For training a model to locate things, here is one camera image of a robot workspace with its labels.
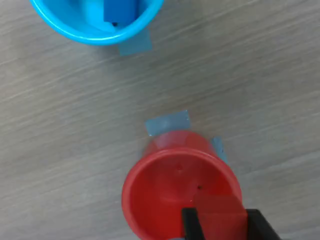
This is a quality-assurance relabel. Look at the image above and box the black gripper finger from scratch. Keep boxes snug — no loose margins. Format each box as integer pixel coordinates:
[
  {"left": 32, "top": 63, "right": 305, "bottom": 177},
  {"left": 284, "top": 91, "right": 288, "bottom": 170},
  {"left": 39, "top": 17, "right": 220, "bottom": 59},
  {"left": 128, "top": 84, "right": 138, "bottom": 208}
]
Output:
[
  {"left": 180, "top": 207, "right": 206, "bottom": 240},
  {"left": 246, "top": 209, "right": 284, "bottom": 240}
]

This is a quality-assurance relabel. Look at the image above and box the red cube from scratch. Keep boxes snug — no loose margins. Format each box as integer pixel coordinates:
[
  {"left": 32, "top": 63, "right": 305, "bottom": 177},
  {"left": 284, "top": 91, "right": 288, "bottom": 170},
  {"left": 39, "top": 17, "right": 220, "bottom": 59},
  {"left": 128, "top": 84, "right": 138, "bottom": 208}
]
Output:
[{"left": 193, "top": 192, "right": 248, "bottom": 240}]

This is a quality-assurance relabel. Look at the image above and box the large blue cube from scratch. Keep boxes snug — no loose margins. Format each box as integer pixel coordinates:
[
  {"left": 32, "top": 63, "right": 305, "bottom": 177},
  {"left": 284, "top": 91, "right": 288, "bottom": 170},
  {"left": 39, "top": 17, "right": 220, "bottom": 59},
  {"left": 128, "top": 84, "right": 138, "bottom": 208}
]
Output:
[{"left": 103, "top": 0, "right": 138, "bottom": 26}]

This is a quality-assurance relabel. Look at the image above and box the red plastic cup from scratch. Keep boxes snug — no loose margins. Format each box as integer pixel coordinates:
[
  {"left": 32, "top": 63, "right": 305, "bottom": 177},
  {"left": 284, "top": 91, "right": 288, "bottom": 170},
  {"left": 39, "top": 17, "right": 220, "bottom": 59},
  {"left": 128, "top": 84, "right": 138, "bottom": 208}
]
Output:
[{"left": 121, "top": 131, "right": 243, "bottom": 240}]

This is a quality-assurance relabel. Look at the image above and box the grey-blue tape piece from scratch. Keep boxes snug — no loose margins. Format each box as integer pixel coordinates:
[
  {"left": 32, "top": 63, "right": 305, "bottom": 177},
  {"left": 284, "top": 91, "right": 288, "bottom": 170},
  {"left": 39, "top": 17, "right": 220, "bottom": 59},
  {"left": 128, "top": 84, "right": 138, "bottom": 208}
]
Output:
[
  {"left": 211, "top": 136, "right": 229, "bottom": 165},
  {"left": 144, "top": 109, "right": 192, "bottom": 137}
]

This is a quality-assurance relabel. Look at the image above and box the blue plastic cup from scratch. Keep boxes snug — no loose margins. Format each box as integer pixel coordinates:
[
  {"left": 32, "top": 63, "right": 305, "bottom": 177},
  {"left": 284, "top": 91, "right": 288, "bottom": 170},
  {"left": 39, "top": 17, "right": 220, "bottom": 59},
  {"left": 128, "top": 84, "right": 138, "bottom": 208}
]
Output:
[{"left": 29, "top": 0, "right": 165, "bottom": 47}]

